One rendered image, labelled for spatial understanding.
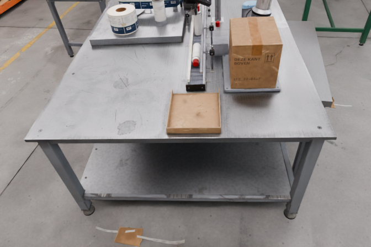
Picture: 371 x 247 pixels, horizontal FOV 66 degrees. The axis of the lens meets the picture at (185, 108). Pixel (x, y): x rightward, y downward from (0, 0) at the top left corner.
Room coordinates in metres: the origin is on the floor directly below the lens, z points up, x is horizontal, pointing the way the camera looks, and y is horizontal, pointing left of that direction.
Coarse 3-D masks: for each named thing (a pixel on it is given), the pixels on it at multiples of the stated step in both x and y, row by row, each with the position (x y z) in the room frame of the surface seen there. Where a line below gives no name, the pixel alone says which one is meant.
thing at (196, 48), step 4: (196, 44) 1.59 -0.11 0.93; (196, 48) 1.54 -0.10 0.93; (200, 48) 1.57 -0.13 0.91; (192, 52) 1.53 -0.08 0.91; (196, 52) 1.49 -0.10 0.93; (192, 56) 1.47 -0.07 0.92; (196, 56) 1.45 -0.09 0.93; (192, 60) 1.45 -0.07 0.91; (196, 60) 1.42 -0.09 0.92; (196, 64) 1.40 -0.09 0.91
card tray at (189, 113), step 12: (180, 96) 1.21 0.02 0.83; (192, 96) 1.20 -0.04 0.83; (204, 96) 1.19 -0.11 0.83; (216, 96) 1.18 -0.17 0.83; (180, 108) 1.12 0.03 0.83; (192, 108) 1.11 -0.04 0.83; (204, 108) 1.10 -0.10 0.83; (216, 108) 1.09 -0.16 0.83; (168, 120) 1.02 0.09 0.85; (180, 120) 1.03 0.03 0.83; (192, 120) 1.02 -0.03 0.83; (204, 120) 1.01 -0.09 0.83; (216, 120) 1.00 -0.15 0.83; (168, 132) 0.95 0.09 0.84; (180, 132) 0.94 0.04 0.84; (192, 132) 0.93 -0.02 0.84; (204, 132) 0.93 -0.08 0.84; (216, 132) 0.92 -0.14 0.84
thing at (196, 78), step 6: (198, 36) 1.77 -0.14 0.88; (198, 42) 1.69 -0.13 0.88; (192, 48) 1.63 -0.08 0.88; (192, 66) 1.43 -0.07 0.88; (198, 66) 1.42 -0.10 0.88; (192, 72) 1.36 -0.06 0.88; (198, 72) 1.36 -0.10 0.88; (192, 78) 1.31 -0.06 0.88; (198, 78) 1.30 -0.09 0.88; (192, 84) 1.25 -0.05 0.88
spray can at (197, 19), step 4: (200, 12) 1.80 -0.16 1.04; (196, 16) 1.78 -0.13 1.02; (200, 16) 1.79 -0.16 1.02; (196, 20) 1.79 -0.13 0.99; (200, 20) 1.79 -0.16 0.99; (196, 24) 1.79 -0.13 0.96; (200, 24) 1.79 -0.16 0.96; (196, 28) 1.79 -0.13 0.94; (200, 28) 1.79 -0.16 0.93; (196, 32) 1.79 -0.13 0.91; (200, 32) 1.79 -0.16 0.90
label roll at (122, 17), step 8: (112, 8) 2.05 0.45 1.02; (120, 8) 2.05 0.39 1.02; (128, 8) 2.02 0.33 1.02; (112, 16) 1.93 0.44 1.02; (120, 16) 1.91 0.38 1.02; (128, 16) 1.93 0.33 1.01; (136, 16) 2.02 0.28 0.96; (112, 24) 1.94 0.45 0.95; (120, 24) 1.91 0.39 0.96; (128, 24) 1.92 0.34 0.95; (136, 24) 1.98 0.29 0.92; (120, 32) 1.91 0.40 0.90; (128, 32) 1.92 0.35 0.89
